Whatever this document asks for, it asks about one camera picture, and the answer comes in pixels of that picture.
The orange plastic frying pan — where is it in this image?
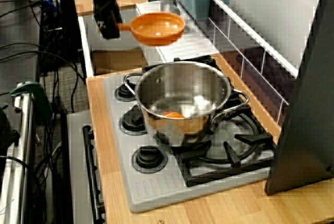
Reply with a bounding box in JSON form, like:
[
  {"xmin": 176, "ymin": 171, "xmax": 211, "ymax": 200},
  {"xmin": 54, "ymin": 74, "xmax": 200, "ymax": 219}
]
[{"xmin": 97, "ymin": 11, "xmax": 186, "ymax": 46}]

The stainless steel pot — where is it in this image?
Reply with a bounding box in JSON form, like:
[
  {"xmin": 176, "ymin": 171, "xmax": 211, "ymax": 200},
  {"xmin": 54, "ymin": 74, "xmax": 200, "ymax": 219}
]
[{"xmin": 124, "ymin": 61, "xmax": 251, "ymax": 148}]

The white toy sink basin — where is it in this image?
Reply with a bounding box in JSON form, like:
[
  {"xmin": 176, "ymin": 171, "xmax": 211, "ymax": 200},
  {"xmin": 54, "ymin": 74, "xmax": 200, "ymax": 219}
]
[{"xmin": 78, "ymin": 1, "xmax": 219, "ymax": 77}]

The black computer tower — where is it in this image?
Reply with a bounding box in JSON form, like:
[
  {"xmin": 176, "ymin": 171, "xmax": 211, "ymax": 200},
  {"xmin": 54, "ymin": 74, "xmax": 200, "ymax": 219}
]
[{"xmin": 57, "ymin": 0, "xmax": 84, "ymax": 70}]

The black stove knob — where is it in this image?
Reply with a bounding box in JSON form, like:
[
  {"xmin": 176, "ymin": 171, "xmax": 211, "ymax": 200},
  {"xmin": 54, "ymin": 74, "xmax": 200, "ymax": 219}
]
[
  {"xmin": 115, "ymin": 82, "xmax": 138, "ymax": 102},
  {"xmin": 119, "ymin": 105, "xmax": 148, "ymax": 136},
  {"xmin": 131, "ymin": 145, "xmax": 169, "ymax": 174}
]

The green clamp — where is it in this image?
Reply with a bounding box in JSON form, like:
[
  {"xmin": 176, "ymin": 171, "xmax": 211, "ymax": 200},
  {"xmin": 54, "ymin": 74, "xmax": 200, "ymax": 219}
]
[{"xmin": 9, "ymin": 81, "xmax": 53, "ymax": 124}]

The wooden stove countertop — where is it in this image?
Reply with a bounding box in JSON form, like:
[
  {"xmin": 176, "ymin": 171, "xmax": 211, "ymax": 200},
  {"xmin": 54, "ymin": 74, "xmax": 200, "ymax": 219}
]
[{"xmin": 86, "ymin": 53, "xmax": 334, "ymax": 224}]

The white toy oven front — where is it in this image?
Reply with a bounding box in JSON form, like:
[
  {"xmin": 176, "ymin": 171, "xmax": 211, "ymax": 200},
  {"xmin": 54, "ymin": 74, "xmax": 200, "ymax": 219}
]
[{"xmin": 66, "ymin": 110, "xmax": 105, "ymax": 224}]

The dark tile backsplash panel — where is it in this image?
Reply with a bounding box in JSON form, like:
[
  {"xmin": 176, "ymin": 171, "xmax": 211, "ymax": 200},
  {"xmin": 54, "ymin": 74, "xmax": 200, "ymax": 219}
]
[{"xmin": 208, "ymin": 0, "xmax": 300, "ymax": 128}]

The grey stove top panel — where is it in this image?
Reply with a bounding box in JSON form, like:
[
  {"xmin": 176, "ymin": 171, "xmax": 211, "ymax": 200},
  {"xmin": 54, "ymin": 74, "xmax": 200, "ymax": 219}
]
[{"xmin": 103, "ymin": 74, "xmax": 275, "ymax": 214}]

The black burner grate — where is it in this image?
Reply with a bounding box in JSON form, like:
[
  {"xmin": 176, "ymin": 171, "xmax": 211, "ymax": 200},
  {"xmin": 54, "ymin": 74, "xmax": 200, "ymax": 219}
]
[{"xmin": 142, "ymin": 54, "xmax": 277, "ymax": 188}]

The black slanted panel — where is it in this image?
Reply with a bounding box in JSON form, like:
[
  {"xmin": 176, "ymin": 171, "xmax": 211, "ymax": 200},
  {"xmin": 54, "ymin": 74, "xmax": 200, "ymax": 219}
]
[{"xmin": 265, "ymin": 0, "xmax": 334, "ymax": 196}]

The black cable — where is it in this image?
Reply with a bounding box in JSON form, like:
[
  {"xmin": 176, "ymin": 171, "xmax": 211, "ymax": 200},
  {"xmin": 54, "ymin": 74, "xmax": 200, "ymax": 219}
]
[
  {"xmin": 0, "ymin": 50, "xmax": 80, "ymax": 114},
  {"xmin": 0, "ymin": 155, "xmax": 40, "ymax": 224}
]

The black oven door handle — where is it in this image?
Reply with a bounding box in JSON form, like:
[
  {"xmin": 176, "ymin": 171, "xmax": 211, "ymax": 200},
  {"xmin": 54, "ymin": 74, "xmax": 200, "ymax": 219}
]
[{"xmin": 82, "ymin": 125, "xmax": 105, "ymax": 222}]

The aluminium frame rail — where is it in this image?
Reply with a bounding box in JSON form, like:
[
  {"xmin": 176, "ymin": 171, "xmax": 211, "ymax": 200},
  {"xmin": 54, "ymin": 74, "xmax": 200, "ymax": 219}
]
[{"xmin": 0, "ymin": 82, "xmax": 36, "ymax": 224}]

